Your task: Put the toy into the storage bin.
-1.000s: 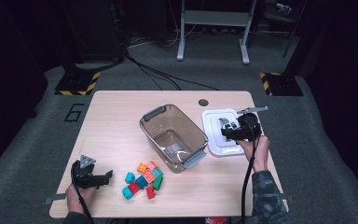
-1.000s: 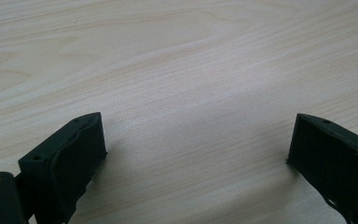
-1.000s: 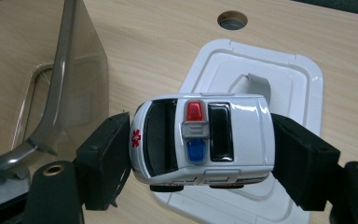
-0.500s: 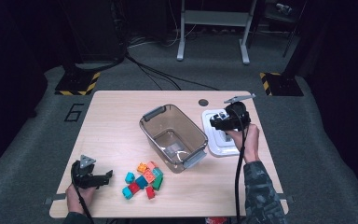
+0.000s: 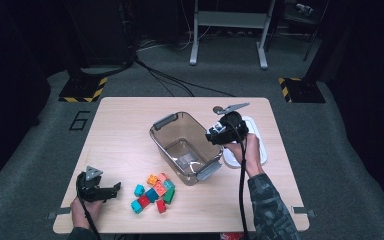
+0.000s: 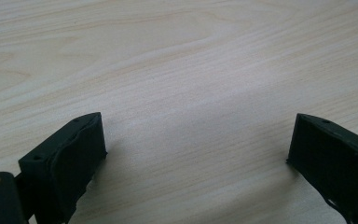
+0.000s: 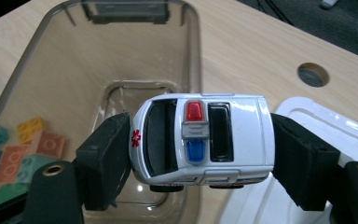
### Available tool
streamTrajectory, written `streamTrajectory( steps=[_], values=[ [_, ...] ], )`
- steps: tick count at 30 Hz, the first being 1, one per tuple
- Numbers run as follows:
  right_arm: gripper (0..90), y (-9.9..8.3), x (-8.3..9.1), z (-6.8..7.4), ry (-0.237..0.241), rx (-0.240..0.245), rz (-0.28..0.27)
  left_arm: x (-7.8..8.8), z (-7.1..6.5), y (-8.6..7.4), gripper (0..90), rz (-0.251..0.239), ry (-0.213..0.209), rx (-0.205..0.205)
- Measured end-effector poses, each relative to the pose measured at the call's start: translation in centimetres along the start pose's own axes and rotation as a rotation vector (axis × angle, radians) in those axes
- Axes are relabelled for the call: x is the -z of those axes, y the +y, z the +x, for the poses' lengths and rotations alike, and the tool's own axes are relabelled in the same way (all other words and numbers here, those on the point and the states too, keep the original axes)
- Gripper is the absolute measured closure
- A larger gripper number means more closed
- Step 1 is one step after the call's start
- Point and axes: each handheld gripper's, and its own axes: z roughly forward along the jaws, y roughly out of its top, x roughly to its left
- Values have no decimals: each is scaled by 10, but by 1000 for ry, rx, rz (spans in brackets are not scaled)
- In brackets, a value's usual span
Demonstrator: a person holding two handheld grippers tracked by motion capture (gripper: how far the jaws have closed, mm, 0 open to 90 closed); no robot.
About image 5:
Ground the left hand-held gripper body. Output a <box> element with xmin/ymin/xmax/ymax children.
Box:
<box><xmin>75</xmin><ymin>165</ymin><xmax>115</xmax><ymax>203</ymax></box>

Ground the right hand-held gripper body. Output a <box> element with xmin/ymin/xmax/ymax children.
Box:
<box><xmin>212</xmin><ymin>102</ymin><xmax>250</xmax><ymax>146</ymax></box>

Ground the red building block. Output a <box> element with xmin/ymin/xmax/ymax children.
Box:
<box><xmin>137</xmin><ymin>194</ymin><xmax>151</xmax><ymax>208</ymax></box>
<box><xmin>155</xmin><ymin>199</ymin><xmax>168</xmax><ymax>215</ymax></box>

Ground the transparent grey storage box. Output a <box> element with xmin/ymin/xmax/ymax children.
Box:
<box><xmin>148</xmin><ymin>111</ymin><xmax>225</xmax><ymax>187</ymax></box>

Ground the white box lid grey handle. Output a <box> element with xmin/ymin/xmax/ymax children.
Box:
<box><xmin>222</xmin><ymin>115</ymin><xmax>269</xmax><ymax>170</ymax></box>

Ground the dark blue building block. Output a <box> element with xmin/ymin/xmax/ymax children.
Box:
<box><xmin>145</xmin><ymin>187</ymin><xmax>160</xmax><ymax>204</ymax></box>

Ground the salmon building block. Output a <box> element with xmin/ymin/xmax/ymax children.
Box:
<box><xmin>153</xmin><ymin>182</ymin><xmax>168</xmax><ymax>197</ymax></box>

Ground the green building block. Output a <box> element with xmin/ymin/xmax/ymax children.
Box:
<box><xmin>162</xmin><ymin>188</ymin><xmax>176</xmax><ymax>205</ymax></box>

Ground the person's left hand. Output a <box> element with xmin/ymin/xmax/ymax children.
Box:
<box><xmin>69</xmin><ymin>195</ymin><xmax>104</xmax><ymax>230</ymax></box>

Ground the person's right hand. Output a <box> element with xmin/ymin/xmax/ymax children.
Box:
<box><xmin>222</xmin><ymin>132</ymin><xmax>265</xmax><ymax>178</ymax></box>

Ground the black striped stand base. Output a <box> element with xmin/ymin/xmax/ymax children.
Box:
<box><xmin>58</xmin><ymin>77</ymin><xmax>109</xmax><ymax>103</ymax></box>
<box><xmin>278</xmin><ymin>77</ymin><xmax>327</xmax><ymax>104</ymax></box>

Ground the red patterned object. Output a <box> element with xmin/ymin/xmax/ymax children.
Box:
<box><xmin>219</xmin><ymin>232</ymin><xmax>244</xmax><ymax>240</ymax></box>

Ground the grey device on stand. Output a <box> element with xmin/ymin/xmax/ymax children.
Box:
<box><xmin>294</xmin><ymin>2</ymin><xmax>314</xmax><ymax>17</ymax></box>

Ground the black cabinet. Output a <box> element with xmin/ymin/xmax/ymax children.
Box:
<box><xmin>63</xmin><ymin>0</ymin><xmax>138</xmax><ymax>68</ymax></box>

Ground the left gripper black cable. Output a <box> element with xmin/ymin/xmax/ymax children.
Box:
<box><xmin>79</xmin><ymin>195</ymin><xmax>102</xmax><ymax>240</ymax></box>

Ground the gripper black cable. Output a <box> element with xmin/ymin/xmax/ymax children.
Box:
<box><xmin>79</xmin><ymin>195</ymin><xmax>102</xmax><ymax>240</ymax></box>
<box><xmin>228</xmin><ymin>120</ymin><xmax>252</xmax><ymax>240</ymax></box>

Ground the grey table edge bracket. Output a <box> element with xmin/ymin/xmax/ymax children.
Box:
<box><xmin>47</xmin><ymin>207</ymin><xmax>72</xmax><ymax>220</ymax></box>
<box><xmin>292</xmin><ymin>206</ymin><xmax>316</xmax><ymax>218</ymax></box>

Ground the black floor cable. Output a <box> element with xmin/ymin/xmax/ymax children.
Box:
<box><xmin>134</xmin><ymin>58</ymin><xmax>195</xmax><ymax>98</ymax></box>
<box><xmin>136</xmin><ymin>59</ymin><xmax>236</xmax><ymax>98</ymax></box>

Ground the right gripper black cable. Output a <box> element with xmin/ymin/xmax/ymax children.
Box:
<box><xmin>228</xmin><ymin>120</ymin><xmax>252</xmax><ymax>240</ymax></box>

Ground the white floor cable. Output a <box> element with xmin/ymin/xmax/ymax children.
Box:
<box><xmin>136</xmin><ymin>33</ymin><xmax>194</xmax><ymax>53</ymax></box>

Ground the white metal stand frame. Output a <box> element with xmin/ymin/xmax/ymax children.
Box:
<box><xmin>189</xmin><ymin>0</ymin><xmax>278</xmax><ymax>70</ymax></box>

